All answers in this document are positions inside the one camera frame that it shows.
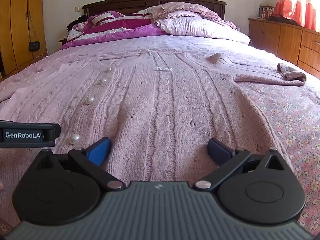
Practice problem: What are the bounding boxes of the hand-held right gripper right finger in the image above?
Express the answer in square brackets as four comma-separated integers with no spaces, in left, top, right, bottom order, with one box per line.
[193,138,292,191]

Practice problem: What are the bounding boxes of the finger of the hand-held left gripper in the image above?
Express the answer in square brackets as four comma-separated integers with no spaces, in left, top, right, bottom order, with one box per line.
[51,123,62,143]

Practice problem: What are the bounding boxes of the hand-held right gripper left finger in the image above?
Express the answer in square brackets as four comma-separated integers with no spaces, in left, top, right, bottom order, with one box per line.
[35,137,126,191]

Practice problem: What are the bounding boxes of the pink knitted cardigan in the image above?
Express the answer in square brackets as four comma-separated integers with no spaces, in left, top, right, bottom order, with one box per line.
[0,49,307,183]

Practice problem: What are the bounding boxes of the dark clothes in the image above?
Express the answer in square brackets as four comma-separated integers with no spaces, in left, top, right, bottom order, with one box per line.
[67,16,88,32]

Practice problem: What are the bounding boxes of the bed with pink floral sheet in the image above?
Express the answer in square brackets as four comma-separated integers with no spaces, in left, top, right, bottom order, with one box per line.
[0,34,320,240]

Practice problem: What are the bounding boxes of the small black handbag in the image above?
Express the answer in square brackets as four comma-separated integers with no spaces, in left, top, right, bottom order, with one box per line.
[26,5,41,53]

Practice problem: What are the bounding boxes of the wooden wardrobe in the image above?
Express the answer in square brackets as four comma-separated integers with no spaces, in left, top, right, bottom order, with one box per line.
[0,0,48,81]

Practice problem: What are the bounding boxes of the magenta striped quilt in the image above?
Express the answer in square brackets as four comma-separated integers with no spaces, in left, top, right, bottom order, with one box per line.
[60,10,170,50]

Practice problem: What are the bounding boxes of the wooden cabinet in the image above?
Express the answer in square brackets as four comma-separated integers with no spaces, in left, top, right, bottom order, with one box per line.
[248,17,320,75]

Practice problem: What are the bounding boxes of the dark cloth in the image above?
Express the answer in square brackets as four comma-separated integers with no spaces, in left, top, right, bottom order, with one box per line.
[268,15,300,26]

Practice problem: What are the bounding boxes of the row of books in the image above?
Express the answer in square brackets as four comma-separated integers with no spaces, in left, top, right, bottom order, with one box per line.
[259,4,275,20]

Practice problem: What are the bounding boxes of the dark wooden headboard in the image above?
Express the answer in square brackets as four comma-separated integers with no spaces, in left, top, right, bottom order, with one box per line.
[82,0,227,22]

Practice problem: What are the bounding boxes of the pink and white curtain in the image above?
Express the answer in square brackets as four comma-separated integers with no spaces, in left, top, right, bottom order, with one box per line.
[273,0,320,33]

